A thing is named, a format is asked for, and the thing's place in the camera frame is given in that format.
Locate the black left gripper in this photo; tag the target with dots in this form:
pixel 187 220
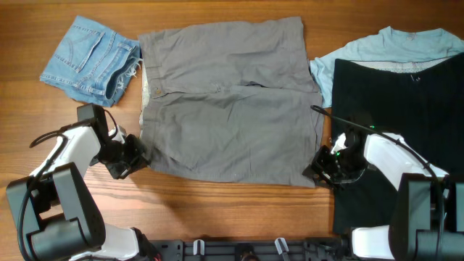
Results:
pixel 136 162

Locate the folded blue denim shorts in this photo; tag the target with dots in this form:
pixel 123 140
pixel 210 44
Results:
pixel 93 63

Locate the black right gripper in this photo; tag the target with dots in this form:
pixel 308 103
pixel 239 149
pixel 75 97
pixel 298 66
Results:
pixel 319 164

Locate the black shorts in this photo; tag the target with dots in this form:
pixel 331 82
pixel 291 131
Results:
pixel 425 108

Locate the light blue t-shirt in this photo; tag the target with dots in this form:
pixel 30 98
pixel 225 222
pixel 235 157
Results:
pixel 390 50

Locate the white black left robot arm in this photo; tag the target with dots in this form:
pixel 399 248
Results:
pixel 55 214

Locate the dark grey base rail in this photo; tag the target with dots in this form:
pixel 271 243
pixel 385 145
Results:
pixel 311 249

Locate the grey cotton shorts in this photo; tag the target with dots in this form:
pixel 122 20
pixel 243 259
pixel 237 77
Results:
pixel 231 102

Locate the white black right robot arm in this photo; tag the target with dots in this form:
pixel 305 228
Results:
pixel 427 223

